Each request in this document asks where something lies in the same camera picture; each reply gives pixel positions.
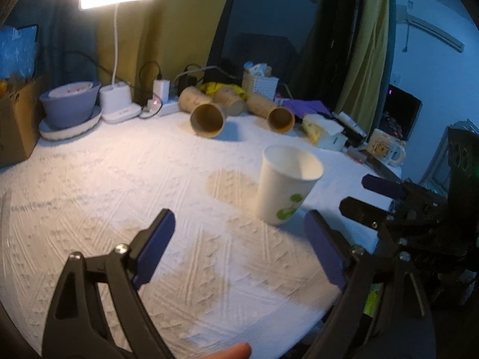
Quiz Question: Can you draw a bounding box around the white air conditioner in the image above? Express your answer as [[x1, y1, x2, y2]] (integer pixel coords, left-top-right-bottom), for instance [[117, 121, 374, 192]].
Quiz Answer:
[[396, 3, 467, 54]]

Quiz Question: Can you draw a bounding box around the black cable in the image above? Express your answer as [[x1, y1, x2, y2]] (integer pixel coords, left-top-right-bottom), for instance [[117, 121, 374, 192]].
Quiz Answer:
[[139, 61, 164, 100]]

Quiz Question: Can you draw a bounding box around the white plate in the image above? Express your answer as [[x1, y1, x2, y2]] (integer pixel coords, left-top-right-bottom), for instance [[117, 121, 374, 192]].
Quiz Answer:
[[38, 105, 103, 141]]

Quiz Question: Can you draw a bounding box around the white power strip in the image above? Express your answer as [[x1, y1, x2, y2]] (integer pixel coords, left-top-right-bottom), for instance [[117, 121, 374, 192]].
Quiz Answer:
[[140, 96, 181, 118]]

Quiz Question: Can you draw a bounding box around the cardboard box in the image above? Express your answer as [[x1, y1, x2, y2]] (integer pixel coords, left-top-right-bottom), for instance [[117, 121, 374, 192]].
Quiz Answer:
[[0, 75, 50, 169]]

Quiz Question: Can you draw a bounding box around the yellow curtain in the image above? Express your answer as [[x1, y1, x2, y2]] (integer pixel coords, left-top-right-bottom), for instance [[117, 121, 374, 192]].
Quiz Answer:
[[336, 0, 392, 132]]

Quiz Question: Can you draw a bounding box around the large brown paper cup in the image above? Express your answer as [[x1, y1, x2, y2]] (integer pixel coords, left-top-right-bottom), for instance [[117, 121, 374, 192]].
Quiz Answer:
[[178, 86, 227, 139]]

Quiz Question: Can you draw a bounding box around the grey bowl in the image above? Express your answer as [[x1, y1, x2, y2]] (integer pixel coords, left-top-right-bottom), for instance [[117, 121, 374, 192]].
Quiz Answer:
[[39, 81, 101, 128]]

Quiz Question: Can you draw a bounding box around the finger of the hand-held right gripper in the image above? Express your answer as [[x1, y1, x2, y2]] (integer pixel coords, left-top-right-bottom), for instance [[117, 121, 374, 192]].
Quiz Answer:
[[339, 196, 398, 229], [361, 174, 424, 200]]

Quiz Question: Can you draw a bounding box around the purple cloth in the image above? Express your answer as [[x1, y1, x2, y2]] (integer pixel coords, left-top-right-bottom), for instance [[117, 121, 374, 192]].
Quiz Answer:
[[278, 99, 331, 119]]

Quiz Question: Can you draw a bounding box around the person's left hand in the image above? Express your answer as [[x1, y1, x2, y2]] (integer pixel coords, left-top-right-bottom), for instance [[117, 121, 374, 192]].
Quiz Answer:
[[203, 343, 252, 359]]

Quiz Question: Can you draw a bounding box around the blue plastic bag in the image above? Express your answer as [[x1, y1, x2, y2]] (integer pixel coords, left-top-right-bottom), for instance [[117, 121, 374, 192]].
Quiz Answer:
[[0, 25, 40, 80]]

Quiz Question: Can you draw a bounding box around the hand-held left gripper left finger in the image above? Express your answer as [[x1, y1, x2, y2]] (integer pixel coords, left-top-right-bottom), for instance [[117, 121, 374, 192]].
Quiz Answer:
[[42, 209, 176, 359]]

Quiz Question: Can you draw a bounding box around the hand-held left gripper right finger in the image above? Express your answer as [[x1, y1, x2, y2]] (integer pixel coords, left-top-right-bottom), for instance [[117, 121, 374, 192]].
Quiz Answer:
[[304, 210, 437, 359]]

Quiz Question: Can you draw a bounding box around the yellow and white packet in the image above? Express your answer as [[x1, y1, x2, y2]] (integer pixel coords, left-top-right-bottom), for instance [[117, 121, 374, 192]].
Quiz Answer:
[[302, 115, 347, 152]]

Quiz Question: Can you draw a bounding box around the white textured tablecloth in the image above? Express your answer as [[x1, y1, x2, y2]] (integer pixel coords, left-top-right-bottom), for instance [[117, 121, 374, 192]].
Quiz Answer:
[[0, 110, 403, 359]]

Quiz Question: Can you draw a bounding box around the white tube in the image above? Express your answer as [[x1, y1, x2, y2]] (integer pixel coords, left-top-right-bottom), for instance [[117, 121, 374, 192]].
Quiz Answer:
[[336, 111, 368, 136]]

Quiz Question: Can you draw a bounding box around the white cup with green print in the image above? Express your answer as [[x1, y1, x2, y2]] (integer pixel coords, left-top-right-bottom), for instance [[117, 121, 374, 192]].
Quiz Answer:
[[255, 144, 324, 226]]

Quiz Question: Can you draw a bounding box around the white charger plug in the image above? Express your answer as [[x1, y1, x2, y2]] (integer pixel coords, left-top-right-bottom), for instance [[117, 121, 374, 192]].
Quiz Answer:
[[153, 79, 171, 102]]

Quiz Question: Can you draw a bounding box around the white desk lamp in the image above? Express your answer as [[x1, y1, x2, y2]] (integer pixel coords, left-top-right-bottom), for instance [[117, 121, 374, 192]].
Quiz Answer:
[[78, 0, 160, 123]]

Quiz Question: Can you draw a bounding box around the woven tissue box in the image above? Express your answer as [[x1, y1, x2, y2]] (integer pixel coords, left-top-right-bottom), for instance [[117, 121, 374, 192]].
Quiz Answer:
[[242, 62, 280, 98]]

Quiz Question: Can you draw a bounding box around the black laptop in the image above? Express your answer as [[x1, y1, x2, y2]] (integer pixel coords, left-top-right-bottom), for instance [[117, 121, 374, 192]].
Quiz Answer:
[[381, 84, 423, 140]]

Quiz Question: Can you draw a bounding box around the white printed mug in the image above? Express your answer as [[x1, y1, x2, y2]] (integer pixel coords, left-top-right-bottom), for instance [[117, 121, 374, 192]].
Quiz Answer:
[[368, 128, 406, 167]]

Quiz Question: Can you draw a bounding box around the yellow bag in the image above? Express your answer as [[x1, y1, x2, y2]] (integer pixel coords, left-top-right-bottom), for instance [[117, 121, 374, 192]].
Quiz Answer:
[[198, 81, 248, 98]]

